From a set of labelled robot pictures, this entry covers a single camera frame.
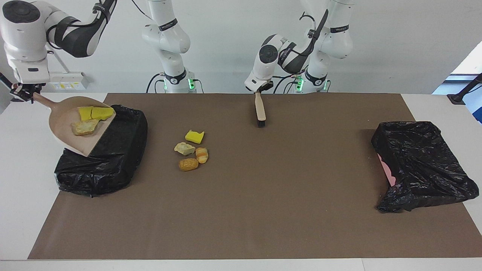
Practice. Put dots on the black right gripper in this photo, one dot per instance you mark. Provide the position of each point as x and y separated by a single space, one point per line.
28 87

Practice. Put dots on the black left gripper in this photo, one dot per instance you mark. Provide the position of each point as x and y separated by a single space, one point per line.
265 86

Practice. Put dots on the beige plastic dustpan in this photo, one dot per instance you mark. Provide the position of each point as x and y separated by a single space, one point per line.
62 120

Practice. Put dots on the yellow sponge piece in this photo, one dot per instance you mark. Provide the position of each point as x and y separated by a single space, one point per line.
194 137
86 113
103 113

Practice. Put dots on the pale toy bread striped side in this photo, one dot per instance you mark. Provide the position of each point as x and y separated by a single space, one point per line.
84 127

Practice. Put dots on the orange striped toy bread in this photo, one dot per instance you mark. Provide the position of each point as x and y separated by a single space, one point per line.
202 155

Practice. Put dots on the pale greenish toy bread chunk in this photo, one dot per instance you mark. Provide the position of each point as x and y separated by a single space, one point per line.
184 149

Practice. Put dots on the brown toy bread roll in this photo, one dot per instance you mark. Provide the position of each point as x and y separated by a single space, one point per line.
188 164

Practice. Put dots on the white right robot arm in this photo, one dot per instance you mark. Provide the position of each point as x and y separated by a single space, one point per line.
22 41

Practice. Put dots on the right black-bagged bin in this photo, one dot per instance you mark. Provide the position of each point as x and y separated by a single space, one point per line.
120 150

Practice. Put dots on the black-bagged bin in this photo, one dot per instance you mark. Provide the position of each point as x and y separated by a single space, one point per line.
120 150
421 158

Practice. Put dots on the pink plastic bin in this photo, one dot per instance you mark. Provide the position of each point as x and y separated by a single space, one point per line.
388 171

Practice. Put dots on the left black-bagged bin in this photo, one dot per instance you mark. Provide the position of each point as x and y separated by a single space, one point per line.
421 158

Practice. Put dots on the brown table mat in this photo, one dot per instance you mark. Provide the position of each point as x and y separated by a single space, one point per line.
263 210

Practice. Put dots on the bright window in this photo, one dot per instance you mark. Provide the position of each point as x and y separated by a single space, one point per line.
470 64

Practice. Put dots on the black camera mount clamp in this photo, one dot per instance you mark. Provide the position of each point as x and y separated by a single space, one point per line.
457 98
5 84

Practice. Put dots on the white wall outlet box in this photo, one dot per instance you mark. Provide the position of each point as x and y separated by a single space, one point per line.
71 81

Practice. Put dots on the white wall conduit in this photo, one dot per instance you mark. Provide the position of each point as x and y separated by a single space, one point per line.
62 62

